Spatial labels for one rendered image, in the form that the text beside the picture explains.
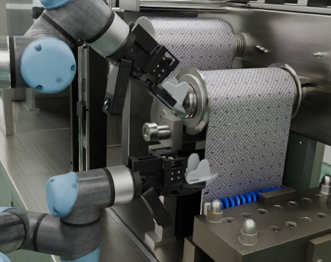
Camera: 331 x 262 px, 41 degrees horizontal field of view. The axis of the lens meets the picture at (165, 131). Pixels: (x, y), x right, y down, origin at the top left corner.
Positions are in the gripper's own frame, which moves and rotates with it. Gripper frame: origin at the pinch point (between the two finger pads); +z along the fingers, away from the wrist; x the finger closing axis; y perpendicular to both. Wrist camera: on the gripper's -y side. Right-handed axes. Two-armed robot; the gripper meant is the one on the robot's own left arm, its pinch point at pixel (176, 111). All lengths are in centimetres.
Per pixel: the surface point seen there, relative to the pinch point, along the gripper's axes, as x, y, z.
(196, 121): -2.7, 0.8, 3.7
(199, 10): 34.5, 31.8, 8.3
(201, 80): -2.8, 7.8, -1.6
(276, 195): -11.1, -0.9, 27.8
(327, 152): 176, 91, 276
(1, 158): 73, -41, 3
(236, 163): -5.1, -0.7, 17.9
